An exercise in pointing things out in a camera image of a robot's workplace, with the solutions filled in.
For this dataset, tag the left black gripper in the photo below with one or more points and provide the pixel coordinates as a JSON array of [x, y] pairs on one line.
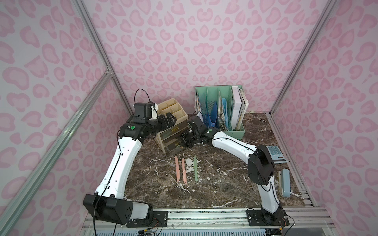
[[165, 120]]

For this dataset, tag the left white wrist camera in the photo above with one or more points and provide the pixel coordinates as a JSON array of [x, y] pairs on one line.
[[154, 110]]

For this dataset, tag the grey blue calculator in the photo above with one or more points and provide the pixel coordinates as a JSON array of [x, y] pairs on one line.
[[277, 155]]

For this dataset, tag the green file organizer rack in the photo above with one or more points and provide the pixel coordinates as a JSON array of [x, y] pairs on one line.
[[210, 99]]

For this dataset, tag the papers in rack left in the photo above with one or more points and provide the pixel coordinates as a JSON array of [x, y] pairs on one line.
[[198, 108]]

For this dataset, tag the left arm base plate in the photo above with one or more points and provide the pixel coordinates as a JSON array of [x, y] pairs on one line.
[[155, 217]]

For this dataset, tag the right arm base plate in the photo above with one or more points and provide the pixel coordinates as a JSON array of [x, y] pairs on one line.
[[262, 218]]

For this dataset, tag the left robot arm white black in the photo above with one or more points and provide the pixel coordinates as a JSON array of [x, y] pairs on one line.
[[108, 203]]

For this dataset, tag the aluminium front rail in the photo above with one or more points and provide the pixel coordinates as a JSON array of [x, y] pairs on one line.
[[308, 221]]

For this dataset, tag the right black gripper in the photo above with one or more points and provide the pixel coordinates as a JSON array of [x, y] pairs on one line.
[[188, 137]]

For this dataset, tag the green knife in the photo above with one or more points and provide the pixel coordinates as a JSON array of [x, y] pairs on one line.
[[196, 168]]

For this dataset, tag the pink knife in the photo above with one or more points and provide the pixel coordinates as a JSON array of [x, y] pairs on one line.
[[177, 169], [183, 161]]

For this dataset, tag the drawer with gold handle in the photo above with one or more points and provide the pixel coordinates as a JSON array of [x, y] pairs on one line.
[[172, 141]]

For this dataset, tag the blue folder in rack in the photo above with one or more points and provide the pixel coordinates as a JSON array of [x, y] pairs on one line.
[[224, 113]]

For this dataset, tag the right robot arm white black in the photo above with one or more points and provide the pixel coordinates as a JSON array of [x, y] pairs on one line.
[[260, 163]]

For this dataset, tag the beige desktop drawer organizer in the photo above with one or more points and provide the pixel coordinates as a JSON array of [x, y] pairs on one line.
[[172, 106]]

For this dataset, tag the white book in rack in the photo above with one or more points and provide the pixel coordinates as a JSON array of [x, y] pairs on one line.
[[236, 106]]

